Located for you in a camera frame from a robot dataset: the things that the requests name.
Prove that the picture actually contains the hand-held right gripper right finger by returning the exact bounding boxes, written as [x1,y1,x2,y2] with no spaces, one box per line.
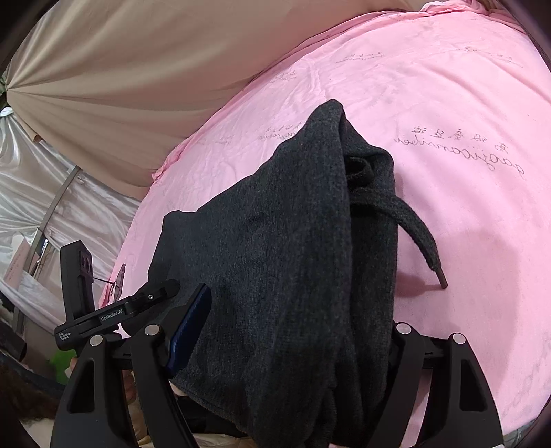
[329,321,505,448]

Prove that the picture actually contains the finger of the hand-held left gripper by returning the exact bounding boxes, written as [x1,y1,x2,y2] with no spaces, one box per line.
[128,279,180,312]

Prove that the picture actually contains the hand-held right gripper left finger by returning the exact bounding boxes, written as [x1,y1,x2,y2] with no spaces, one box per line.
[51,283,212,448]

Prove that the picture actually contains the dark grey pants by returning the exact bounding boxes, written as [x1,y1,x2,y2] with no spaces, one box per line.
[147,99,449,448]

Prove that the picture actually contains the pale pink box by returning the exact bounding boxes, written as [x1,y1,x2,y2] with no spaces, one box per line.
[3,232,49,294]

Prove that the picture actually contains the metal pole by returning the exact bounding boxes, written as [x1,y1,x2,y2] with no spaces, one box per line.
[41,166,83,244]

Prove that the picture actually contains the dark fuzzy cloth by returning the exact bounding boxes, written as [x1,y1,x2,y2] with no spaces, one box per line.
[0,361,60,432]

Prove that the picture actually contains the white plastic sheet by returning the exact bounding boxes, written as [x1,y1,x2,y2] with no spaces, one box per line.
[0,103,144,345]

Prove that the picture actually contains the beige cloth drape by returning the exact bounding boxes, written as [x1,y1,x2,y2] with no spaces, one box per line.
[5,0,428,201]

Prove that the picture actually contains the pink bed sheet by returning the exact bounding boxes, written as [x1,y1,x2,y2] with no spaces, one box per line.
[99,0,551,448]

